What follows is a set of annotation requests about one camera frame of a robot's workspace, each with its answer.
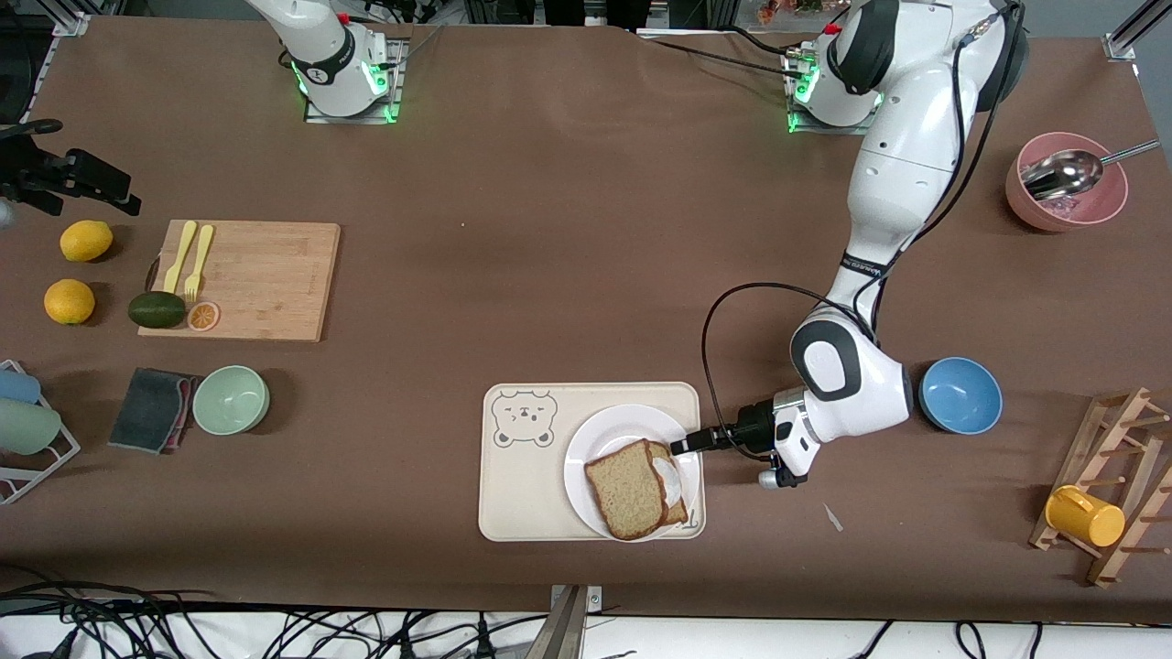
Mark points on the wooden cutting board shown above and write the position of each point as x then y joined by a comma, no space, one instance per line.
265,279

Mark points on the metal table edge bracket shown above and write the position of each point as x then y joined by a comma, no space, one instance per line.
569,627

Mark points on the yellow mug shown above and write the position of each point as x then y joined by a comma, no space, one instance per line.
1085,517

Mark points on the pale green bowl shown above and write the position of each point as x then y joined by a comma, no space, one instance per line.
231,401

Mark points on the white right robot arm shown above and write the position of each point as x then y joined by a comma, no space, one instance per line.
320,55

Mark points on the fried egg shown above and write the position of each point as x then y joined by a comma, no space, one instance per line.
670,480

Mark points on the cream bear print tray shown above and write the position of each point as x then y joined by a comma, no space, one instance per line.
531,494

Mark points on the pink bowl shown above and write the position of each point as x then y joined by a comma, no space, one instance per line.
1067,220

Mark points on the yellow plastic knife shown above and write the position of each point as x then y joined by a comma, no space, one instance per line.
179,261

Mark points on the dark grey folded cloth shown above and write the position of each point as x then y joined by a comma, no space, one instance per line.
146,410

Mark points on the white round plate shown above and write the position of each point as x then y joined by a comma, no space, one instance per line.
604,435

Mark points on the light blue cup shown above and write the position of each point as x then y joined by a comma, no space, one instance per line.
16,386

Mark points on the aluminium frame corner bracket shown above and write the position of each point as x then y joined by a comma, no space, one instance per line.
1122,41
71,23

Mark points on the yellow lemon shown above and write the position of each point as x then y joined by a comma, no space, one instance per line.
86,241
70,302

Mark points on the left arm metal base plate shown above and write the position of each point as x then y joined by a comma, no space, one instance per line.
824,131

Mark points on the pale green cup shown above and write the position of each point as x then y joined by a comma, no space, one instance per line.
26,427

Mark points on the plain brown bread slice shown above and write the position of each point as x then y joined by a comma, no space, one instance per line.
627,494

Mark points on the green avocado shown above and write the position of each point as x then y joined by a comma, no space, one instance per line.
156,309

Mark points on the orange slice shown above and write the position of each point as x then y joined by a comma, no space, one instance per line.
203,317

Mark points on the blue bowl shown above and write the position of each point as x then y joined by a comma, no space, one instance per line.
961,398

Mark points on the lower yellow lemon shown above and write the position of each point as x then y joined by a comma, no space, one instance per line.
70,302

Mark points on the small white tape scrap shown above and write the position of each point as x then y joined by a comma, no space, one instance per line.
832,517

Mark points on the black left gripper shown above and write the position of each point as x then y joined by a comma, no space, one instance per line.
754,426

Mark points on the shiny metal ladle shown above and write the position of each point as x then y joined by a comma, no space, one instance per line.
1067,174

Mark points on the toast slice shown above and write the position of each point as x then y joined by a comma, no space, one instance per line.
678,514

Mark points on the yellow plastic fork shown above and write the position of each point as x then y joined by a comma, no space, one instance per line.
198,261

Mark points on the wooden mug rack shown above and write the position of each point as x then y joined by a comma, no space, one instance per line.
1112,430

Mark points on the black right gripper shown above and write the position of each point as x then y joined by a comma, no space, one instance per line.
37,173

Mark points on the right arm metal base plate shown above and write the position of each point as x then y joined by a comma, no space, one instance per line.
348,119

